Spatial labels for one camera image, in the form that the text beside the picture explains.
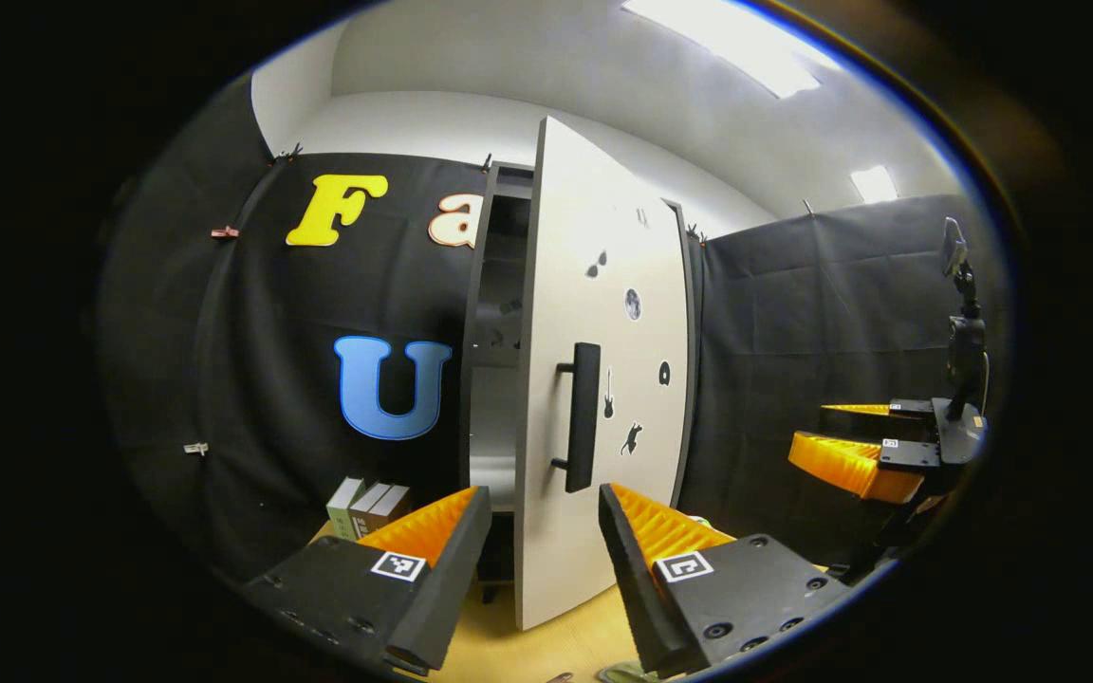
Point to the grey cabinet door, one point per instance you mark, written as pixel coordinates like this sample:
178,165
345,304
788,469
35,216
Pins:
622,531

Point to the green book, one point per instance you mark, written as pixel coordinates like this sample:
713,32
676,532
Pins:
340,517

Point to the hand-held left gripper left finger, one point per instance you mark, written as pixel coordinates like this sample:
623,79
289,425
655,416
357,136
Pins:
447,588

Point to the dark grey cabinet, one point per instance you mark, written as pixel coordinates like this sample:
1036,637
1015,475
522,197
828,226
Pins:
499,247

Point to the red cloth clip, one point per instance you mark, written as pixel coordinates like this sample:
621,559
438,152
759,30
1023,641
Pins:
225,231

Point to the brown book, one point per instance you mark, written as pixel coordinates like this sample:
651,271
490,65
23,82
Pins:
385,517
361,524

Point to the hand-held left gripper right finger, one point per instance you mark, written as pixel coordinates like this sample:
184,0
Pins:
641,588

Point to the black backdrop cloth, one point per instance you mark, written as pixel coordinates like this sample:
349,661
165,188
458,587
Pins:
300,398

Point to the ceiling light panel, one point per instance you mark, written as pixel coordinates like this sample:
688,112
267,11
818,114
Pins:
746,47
874,184

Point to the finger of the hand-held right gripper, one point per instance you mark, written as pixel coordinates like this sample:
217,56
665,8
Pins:
907,455
855,424

